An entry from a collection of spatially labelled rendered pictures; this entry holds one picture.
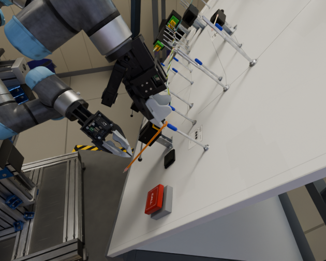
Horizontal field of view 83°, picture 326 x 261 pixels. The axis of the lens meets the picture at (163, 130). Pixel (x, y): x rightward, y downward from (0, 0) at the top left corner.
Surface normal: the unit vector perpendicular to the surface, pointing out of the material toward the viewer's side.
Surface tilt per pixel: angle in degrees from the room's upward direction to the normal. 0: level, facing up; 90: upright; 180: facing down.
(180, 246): 0
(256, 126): 54
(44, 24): 83
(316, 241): 0
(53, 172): 0
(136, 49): 85
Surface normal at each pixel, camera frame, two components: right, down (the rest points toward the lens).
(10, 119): 0.55, -0.08
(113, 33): 0.39, 0.35
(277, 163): -0.82, -0.47
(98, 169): -0.02, -0.73
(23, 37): 0.06, 0.55
